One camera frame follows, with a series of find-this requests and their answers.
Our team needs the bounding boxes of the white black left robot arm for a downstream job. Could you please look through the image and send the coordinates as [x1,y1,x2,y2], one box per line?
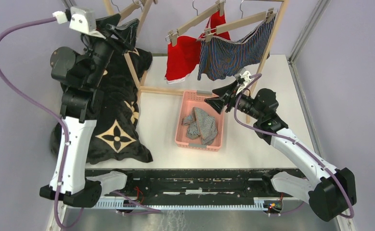
[39,13,140,208]

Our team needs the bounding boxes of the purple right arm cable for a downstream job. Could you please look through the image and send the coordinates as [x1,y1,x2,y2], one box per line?
[233,73,355,219]

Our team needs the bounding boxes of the wooden clip hanger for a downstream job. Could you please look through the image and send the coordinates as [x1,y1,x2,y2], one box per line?
[110,0,147,22]
[136,0,158,39]

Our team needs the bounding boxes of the black beige flower blanket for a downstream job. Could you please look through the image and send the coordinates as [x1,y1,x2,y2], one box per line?
[51,46,154,165]

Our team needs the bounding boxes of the pink perforated plastic basket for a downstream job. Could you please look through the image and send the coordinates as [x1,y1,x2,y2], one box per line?
[175,90,224,152]

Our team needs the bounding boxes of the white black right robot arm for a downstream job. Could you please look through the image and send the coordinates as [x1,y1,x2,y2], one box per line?
[205,81,357,221]

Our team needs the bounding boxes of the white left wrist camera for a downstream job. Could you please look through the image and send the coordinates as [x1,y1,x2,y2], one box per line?
[52,6,106,39]

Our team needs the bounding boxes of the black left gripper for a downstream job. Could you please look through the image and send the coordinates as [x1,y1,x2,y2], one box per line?
[87,13,142,86]

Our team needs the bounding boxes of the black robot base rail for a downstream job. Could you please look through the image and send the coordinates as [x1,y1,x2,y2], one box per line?
[95,169,304,216]

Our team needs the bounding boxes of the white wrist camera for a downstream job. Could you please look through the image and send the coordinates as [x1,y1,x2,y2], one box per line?
[234,68,252,95]
[52,6,106,39]

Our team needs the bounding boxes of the wooden clothes rack frame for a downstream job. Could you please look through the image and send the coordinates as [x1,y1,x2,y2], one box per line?
[102,0,291,124]

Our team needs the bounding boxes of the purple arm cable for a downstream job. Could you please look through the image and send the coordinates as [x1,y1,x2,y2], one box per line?
[0,16,84,230]
[233,73,355,219]

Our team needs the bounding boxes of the empty wooden clip hanger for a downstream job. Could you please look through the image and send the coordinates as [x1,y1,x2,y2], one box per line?
[110,0,147,22]

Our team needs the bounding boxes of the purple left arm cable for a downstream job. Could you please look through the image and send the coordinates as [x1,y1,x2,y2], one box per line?
[0,16,84,230]

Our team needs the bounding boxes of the dark striped boxer shorts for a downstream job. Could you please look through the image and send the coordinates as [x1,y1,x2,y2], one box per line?
[197,16,276,81]

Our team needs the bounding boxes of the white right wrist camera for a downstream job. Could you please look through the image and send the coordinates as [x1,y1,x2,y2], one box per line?
[234,68,252,95]

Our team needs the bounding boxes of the red printed underwear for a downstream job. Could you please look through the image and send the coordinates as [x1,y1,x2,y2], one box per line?
[165,9,231,85]

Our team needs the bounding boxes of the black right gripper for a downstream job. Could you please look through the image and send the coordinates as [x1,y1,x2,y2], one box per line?
[204,79,262,120]

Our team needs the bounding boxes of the grey striped underwear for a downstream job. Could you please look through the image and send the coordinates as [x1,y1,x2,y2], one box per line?
[181,107,218,145]

